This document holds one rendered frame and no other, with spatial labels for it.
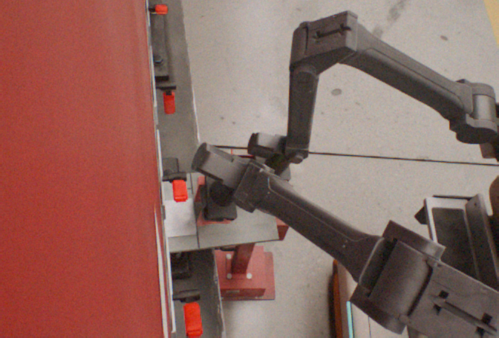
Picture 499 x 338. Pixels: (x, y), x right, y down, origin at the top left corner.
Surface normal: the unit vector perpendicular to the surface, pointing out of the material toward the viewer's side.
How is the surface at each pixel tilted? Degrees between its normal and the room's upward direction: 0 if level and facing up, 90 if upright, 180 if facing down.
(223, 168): 40
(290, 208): 58
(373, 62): 96
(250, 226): 0
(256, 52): 0
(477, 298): 33
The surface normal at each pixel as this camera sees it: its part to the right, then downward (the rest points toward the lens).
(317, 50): -0.58, -0.40
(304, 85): -0.13, 0.91
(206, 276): 0.11, -0.51
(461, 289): -0.32, -0.15
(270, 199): -0.79, -0.39
